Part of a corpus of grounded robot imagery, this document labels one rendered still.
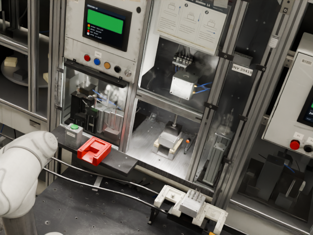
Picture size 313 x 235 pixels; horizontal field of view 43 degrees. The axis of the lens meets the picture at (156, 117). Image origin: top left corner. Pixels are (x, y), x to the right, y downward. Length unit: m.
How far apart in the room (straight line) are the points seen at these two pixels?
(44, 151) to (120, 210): 1.03
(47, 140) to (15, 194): 0.22
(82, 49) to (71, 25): 0.13
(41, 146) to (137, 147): 1.08
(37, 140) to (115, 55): 0.81
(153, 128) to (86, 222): 0.73
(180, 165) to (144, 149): 0.24
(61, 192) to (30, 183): 1.07
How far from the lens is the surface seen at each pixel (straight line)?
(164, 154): 2.33
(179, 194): 2.18
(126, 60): 1.99
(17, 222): 1.38
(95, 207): 2.29
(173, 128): 2.28
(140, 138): 2.42
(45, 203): 2.30
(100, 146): 2.25
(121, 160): 2.24
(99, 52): 2.06
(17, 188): 1.25
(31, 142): 1.36
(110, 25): 1.95
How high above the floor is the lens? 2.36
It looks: 34 degrees down
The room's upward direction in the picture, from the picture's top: 12 degrees clockwise
